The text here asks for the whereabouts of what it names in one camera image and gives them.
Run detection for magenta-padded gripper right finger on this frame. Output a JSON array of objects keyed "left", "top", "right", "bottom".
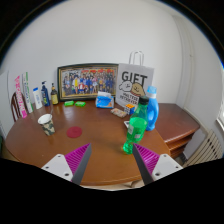
[{"left": 132, "top": 143, "right": 184, "bottom": 186}]

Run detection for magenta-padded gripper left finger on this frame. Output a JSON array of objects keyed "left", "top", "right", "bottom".
[{"left": 41, "top": 143, "right": 93, "bottom": 186}]

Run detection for green plastic drink bottle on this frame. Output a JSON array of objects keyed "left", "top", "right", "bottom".
[{"left": 122, "top": 95, "right": 150, "bottom": 155}]

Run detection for flat round red coaster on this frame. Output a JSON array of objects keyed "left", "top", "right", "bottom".
[{"left": 66, "top": 126, "right": 83, "bottom": 139}]

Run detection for brown wooden side cabinet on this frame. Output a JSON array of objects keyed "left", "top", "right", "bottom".
[{"left": 154, "top": 102, "right": 201, "bottom": 159}]

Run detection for white radiator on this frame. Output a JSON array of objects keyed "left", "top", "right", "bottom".
[{"left": 182, "top": 129, "right": 224, "bottom": 168}]

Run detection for blue detergent bottle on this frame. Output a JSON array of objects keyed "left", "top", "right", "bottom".
[{"left": 145, "top": 85, "right": 160, "bottom": 132}]

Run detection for amber pump bottle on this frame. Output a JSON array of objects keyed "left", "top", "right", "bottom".
[{"left": 50, "top": 82, "right": 60, "bottom": 106}]

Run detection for patterned snack packet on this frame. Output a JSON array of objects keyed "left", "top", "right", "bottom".
[{"left": 110, "top": 107, "right": 129, "bottom": 119}]

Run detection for white bottle with blue cap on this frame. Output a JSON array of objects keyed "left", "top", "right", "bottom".
[{"left": 32, "top": 87, "right": 44, "bottom": 110}]

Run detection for dark blue pump bottle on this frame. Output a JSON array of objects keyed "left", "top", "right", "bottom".
[{"left": 40, "top": 80, "right": 51, "bottom": 108}]

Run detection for tall white green box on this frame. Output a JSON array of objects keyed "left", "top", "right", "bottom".
[{"left": 21, "top": 71, "right": 35, "bottom": 114}]

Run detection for blue tissue pack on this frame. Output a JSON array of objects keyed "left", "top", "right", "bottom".
[{"left": 95, "top": 91, "right": 115, "bottom": 110}]

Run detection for tall pink box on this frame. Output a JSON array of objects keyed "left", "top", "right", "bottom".
[{"left": 13, "top": 75, "right": 28, "bottom": 120}]

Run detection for white paper gift bag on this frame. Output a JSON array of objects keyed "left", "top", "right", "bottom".
[{"left": 114, "top": 50, "right": 155, "bottom": 109}]

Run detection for framed group photo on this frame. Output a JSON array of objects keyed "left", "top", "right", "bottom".
[{"left": 56, "top": 62, "right": 120, "bottom": 102}]

